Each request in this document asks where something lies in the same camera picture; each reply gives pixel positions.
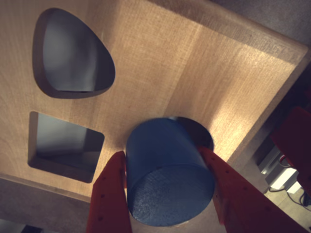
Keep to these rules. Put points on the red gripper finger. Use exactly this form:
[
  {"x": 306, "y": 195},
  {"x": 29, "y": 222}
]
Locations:
[
  {"x": 109, "y": 194},
  {"x": 243, "y": 206}
]

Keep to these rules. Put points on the white grey box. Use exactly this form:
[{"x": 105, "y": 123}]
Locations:
[{"x": 281, "y": 177}]

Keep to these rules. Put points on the wooden shape sorter box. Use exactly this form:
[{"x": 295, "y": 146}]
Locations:
[{"x": 170, "y": 72}]

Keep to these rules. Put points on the blue cylinder block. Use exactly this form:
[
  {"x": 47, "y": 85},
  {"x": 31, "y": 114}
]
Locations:
[{"x": 165, "y": 174}]

